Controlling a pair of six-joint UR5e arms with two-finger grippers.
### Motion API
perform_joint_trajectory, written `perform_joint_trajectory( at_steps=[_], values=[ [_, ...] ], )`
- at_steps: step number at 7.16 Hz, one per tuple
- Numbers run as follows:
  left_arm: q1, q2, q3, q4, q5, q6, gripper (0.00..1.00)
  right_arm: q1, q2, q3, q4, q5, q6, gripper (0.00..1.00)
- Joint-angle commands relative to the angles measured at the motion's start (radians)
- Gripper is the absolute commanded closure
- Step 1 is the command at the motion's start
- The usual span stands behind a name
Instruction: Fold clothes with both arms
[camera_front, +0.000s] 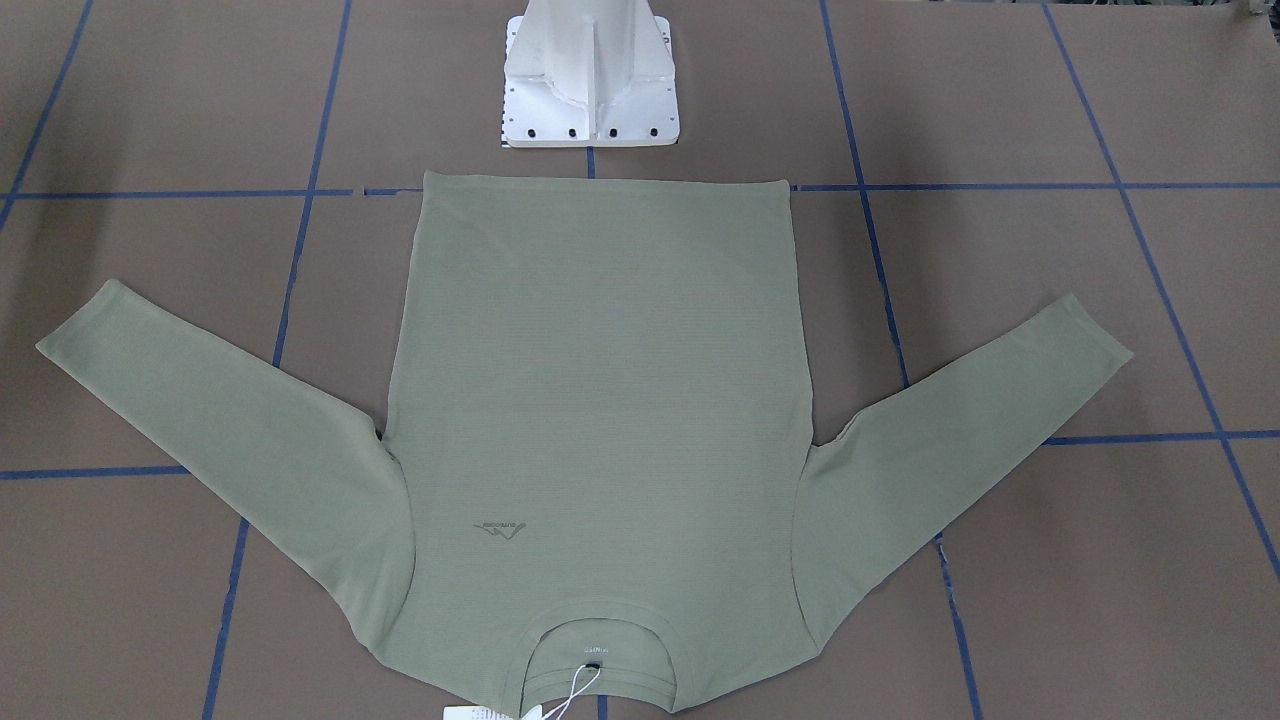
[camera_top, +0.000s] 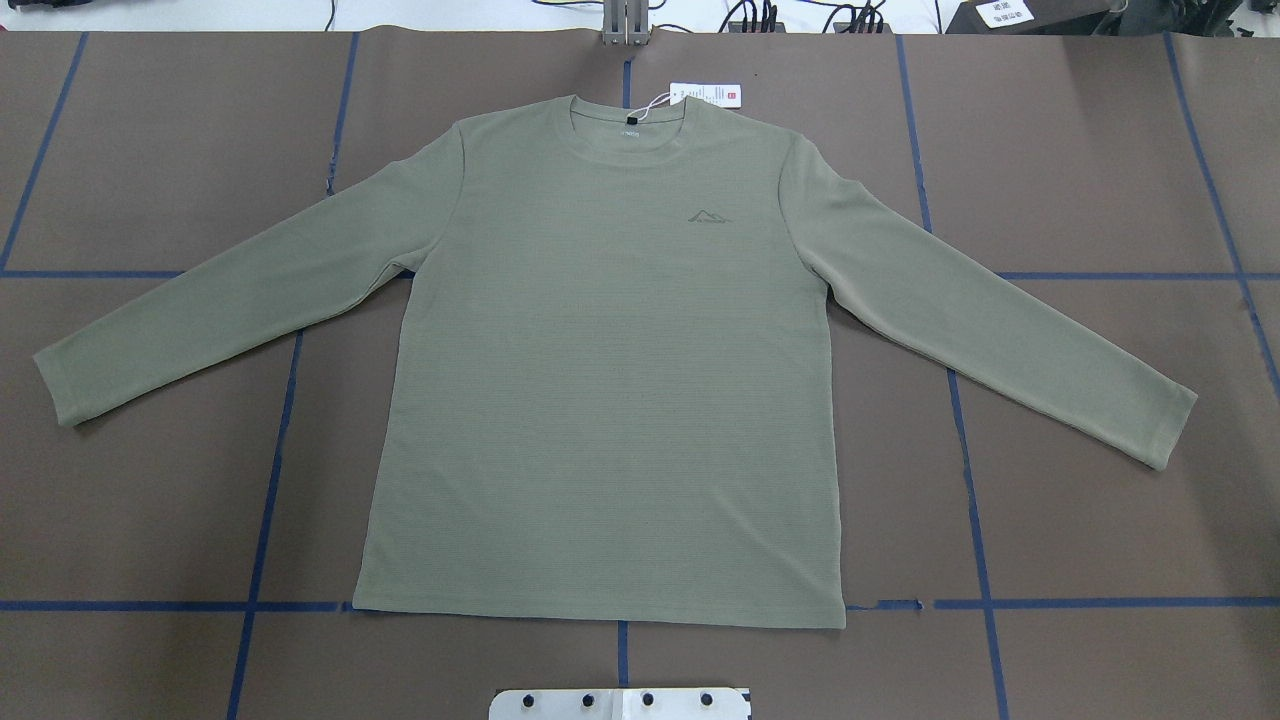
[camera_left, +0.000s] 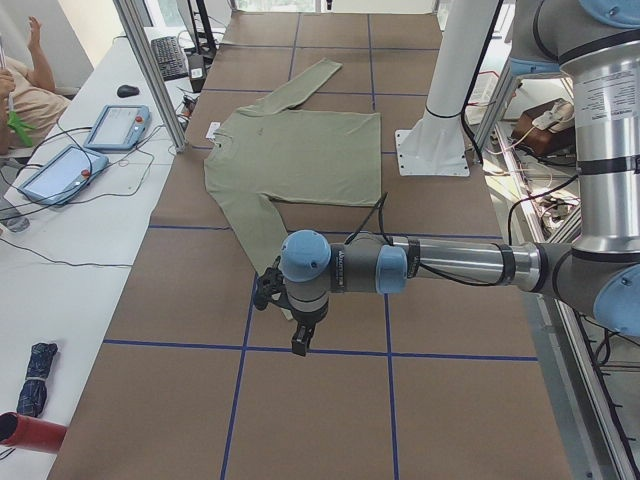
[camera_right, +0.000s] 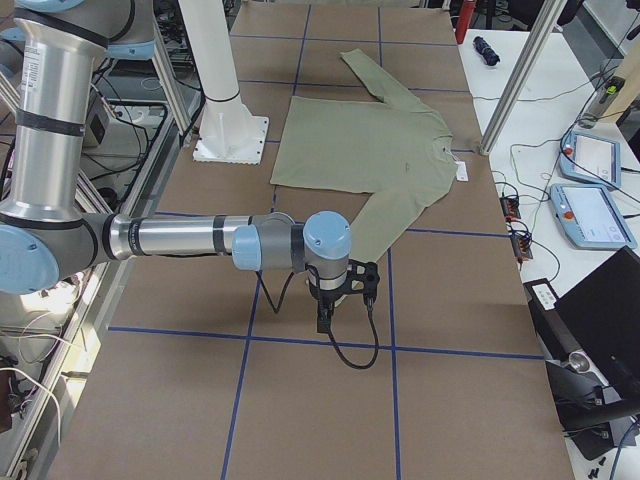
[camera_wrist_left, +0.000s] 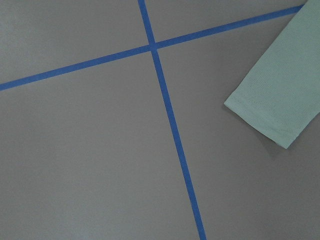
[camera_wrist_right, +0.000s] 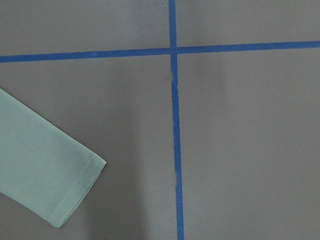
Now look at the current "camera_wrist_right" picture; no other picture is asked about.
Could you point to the sage green long-sleeve shirt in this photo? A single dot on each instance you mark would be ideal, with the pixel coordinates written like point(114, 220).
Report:
point(41, 167)

